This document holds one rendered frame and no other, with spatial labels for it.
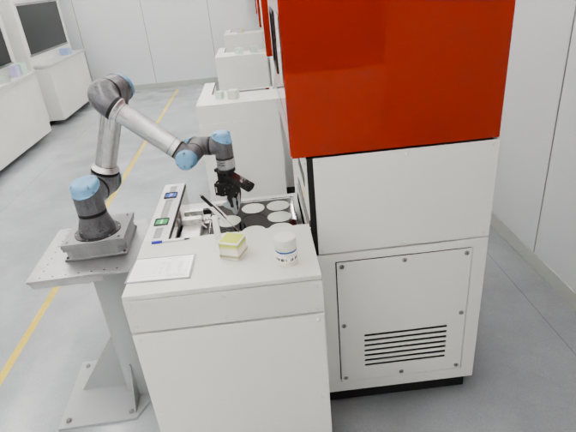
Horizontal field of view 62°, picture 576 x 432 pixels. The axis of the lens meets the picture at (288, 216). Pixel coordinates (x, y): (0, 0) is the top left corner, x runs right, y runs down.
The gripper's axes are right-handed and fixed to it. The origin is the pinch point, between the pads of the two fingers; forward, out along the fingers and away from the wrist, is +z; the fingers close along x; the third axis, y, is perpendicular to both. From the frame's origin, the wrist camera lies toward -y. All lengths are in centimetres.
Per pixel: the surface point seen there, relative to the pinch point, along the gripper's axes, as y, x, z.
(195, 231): 11.9, 15.1, 3.4
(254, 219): -8.7, 1.5, 1.6
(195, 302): -19, 60, 0
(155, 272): -1, 56, -5
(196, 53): 459, -643, 35
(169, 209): 25.3, 12.9, -4.2
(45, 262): 67, 46, 9
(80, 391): 80, 45, 90
